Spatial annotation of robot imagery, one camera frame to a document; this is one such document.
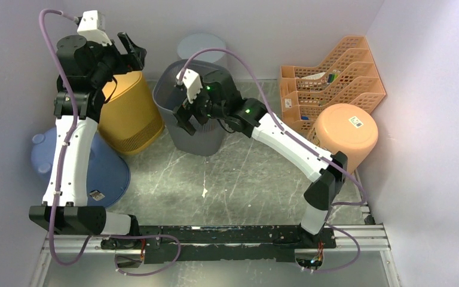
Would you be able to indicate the blue plastic bin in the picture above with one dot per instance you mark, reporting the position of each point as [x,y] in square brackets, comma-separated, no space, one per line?
[108,174]

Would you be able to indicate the light grey plastic bin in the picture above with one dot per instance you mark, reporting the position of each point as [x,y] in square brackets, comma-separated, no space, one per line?
[200,41]

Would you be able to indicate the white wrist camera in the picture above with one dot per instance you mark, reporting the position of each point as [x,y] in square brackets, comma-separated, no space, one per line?
[92,27]
[191,81]

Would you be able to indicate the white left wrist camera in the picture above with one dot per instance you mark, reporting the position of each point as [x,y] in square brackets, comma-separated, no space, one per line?
[92,27]

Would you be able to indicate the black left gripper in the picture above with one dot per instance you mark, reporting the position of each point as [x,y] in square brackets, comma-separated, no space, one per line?
[137,55]

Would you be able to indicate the yellow mesh plastic bin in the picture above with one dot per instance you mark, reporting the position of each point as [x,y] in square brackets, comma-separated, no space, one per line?
[130,120]

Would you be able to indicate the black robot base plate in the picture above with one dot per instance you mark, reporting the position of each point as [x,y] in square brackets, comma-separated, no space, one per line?
[233,242]

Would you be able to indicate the orange plastic file organizer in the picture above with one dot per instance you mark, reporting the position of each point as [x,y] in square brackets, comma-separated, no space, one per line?
[348,74]

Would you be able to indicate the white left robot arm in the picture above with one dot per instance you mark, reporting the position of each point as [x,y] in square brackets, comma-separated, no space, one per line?
[64,209]

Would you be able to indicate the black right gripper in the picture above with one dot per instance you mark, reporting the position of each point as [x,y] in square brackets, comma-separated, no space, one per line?
[183,115]

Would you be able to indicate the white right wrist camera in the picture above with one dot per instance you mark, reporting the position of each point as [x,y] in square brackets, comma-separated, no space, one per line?
[191,81]

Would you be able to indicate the dark grey ribbed bin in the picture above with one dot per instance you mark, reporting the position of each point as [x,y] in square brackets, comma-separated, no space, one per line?
[208,137]

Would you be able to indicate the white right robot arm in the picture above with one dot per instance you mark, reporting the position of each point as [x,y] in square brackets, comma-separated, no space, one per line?
[323,169]

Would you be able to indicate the orange plastic bin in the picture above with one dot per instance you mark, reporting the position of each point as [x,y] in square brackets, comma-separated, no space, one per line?
[346,128]

